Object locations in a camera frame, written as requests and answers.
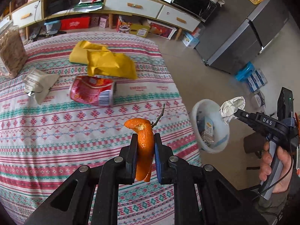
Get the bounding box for crumpled yellow paper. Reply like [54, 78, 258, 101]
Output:
[69, 40, 137, 80]

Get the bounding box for red green paper items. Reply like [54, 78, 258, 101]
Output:
[74, 0, 105, 12]

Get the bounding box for white wooden sideboard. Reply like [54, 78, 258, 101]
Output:
[10, 0, 202, 40]

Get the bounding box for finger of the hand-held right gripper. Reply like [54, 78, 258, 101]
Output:
[233, 109, 258, 128]

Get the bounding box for white tissue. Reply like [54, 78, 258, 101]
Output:
[219, 96, 246, 125]

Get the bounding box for red flat box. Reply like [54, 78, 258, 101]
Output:
[60, 16, 91, 31]

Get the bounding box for blue white box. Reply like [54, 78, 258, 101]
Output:
[181, 31, 200, 49]

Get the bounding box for blue plastic container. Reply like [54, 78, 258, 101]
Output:
[44, 21, 62, 34]

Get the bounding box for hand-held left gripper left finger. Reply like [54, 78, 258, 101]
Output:
[23, 133, 139, 225]

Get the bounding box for beige paper packet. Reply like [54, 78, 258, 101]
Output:
[23, 68, 60, 105]

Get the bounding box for person's right forearm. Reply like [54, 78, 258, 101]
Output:
[253, 187, 293, 218]

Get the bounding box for grey refrigerator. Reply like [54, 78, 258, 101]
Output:
[196, 0, 290, 75]

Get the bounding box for crushed red can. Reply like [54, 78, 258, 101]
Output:
[70, 75, 117, 107]

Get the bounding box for dark stool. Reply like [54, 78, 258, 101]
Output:
[243, 133, 268, 155]

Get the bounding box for person's right hand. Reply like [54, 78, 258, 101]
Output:
[259, 142, 294, 194]

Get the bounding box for pink patterned box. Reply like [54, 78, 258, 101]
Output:
[91, 15, 109, 29]

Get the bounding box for large clear snack jar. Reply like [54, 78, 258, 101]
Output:
[0, 25, 29, 79]

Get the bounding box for red gift box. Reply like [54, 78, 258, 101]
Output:
[148, 21, 177, 39]

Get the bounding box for orange peel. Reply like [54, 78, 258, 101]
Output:
[124, 103, 166, 183]

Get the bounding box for black microwave oven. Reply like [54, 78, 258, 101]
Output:
[171, 0, 217, 23]

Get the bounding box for white carton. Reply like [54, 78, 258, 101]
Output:
[254, 90, 266, 108]

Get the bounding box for white plastic bin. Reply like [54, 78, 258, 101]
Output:
[190, 99, 230, 154]

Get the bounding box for black electronic device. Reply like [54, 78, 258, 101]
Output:
[44, 0, 72, 17]

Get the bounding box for colourful printed box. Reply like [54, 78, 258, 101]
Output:
[116, 16, 132, 33]

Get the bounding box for yellow cardboard box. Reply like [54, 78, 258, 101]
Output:
[129, 23, 150, 38]

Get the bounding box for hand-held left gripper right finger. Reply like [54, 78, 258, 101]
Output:
[153, 133, 269, 225]

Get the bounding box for blue white cartons stack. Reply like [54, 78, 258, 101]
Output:
[235, 61, 268, 93]

